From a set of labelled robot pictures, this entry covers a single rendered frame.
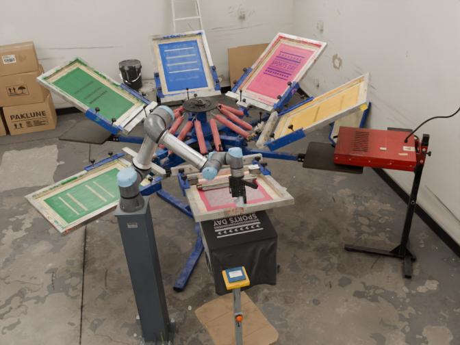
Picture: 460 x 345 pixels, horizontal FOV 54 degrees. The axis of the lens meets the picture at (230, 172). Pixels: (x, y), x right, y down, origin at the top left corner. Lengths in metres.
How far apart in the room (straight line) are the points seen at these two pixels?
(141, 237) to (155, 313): 0.69
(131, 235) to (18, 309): 1.58
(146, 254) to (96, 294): 1.18
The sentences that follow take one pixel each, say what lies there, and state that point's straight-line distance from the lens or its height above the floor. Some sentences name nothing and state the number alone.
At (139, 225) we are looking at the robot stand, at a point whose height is 1.10.
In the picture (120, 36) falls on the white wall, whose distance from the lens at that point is 6.93.
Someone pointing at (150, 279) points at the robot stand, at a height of 0.65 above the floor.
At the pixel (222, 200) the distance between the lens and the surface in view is 2.82.
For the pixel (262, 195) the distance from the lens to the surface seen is 2.83.
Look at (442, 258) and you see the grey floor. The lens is 4.41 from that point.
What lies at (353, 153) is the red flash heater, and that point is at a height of 1.10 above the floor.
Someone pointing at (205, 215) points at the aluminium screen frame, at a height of 1.26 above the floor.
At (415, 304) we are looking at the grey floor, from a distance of 3.94.
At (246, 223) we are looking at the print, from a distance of 2.97.
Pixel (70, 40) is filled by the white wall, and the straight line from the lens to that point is 6.97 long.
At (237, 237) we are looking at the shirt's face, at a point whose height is 0.95.
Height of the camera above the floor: 2.81
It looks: 32 degrees down
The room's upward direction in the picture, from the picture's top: 3 degrees counter-clockwise
